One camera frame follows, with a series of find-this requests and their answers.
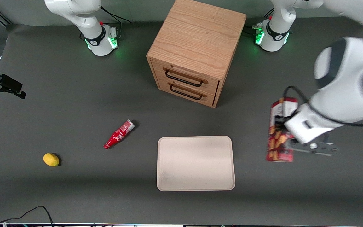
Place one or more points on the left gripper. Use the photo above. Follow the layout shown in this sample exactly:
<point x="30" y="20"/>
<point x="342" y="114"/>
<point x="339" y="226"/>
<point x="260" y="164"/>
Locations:
<point x="279" y="121"/>

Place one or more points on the red cookie box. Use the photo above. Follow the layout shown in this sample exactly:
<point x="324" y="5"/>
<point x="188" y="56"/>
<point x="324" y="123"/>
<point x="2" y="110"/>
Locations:
<point x="276" y="148"/>

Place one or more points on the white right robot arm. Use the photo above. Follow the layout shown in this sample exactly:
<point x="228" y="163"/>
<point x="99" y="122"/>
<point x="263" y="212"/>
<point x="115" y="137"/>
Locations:
<point x="83" y="19"/>

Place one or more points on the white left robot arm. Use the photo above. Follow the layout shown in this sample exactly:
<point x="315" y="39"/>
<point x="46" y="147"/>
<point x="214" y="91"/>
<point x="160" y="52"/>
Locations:
<point x="345" y="82"/>

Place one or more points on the beige rectangular tray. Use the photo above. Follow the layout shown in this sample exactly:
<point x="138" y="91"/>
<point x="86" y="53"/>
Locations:
<point x="195" y="163"/>

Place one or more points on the yellow lemon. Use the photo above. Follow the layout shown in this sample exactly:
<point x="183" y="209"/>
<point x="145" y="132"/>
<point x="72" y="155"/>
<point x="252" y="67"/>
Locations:
<point x="51" y="159"/>

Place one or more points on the red cola bottle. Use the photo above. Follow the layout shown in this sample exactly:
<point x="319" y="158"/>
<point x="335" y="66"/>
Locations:
<point x="118" y="135"/>

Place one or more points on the wooden drawer cabinet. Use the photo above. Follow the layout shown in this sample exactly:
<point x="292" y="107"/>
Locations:
<point x="197" y="37"/>

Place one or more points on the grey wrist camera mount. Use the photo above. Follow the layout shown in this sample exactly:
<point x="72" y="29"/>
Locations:
<point x="321" y="148"/>

